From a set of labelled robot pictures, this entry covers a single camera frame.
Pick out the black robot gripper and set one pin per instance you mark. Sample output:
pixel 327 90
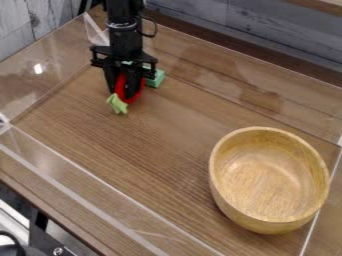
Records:
pixel 141 65

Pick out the red plush strawberry toy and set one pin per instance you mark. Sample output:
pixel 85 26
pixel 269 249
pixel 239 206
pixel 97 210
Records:
pixel 120 100

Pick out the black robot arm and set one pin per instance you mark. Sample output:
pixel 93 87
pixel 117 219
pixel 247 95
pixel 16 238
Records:
pixel 125 25

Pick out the green rectangular foam block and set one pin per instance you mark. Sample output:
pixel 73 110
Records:
pixel 160 75

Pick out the wooden bowl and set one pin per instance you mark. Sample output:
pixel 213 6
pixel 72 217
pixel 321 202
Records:
pixel 269 179

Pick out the clear acrylic corner bracket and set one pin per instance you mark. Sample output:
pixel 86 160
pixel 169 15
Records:
pixel 97 35

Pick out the clear acrylic tray wall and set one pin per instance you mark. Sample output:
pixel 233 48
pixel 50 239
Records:
pixel 122 178

